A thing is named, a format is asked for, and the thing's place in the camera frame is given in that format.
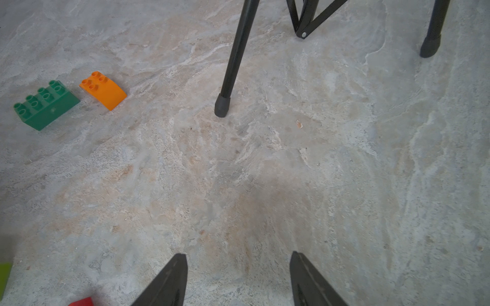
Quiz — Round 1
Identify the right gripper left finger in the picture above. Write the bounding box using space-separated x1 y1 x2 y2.
132 253 188 306

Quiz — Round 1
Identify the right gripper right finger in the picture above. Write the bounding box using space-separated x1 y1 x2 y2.
290 251 348 306

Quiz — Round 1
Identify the lime lego brick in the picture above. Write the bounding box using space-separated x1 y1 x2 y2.
0 262 13 300

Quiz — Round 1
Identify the red lego brick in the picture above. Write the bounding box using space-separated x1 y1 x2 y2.
68 297 94 306

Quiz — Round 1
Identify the orange curved lego brick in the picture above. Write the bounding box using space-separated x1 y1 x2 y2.
79 71 127 111

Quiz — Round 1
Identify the green lego brick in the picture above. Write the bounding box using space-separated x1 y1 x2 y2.
14 80 80 131

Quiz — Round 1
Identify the black music stand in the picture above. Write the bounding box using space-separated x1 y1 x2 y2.
214 0 450 118

